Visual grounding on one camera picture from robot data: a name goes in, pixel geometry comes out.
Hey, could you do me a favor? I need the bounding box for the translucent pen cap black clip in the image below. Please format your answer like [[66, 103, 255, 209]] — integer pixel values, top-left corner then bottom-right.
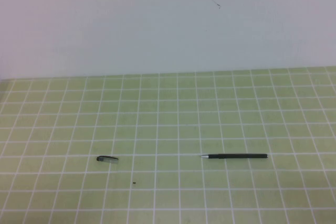
[[96, 155, 120, 165]]

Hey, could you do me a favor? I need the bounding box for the black pen silver tip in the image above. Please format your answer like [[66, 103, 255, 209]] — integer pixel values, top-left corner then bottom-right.
[[201, 153, 269, 161]]

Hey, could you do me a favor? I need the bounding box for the green grid mat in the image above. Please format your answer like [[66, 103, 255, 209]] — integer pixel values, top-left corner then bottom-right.
[[0, 68, 336, 224]]

